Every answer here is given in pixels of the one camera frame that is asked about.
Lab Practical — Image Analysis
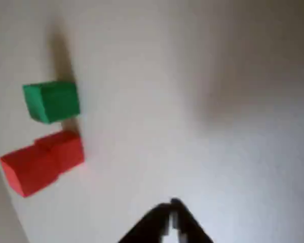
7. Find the green cube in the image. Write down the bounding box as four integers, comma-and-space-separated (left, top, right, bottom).
22, 80, 81, 125

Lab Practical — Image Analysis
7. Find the red cube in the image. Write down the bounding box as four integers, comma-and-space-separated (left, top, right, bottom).
0, 144, 60, 198
34, 130, 85, 175

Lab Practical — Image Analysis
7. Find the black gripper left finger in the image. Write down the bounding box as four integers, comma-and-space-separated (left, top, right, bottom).
118, 202, 173, 243

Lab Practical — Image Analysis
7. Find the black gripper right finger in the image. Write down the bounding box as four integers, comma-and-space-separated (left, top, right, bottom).
170, 198, 214, 243

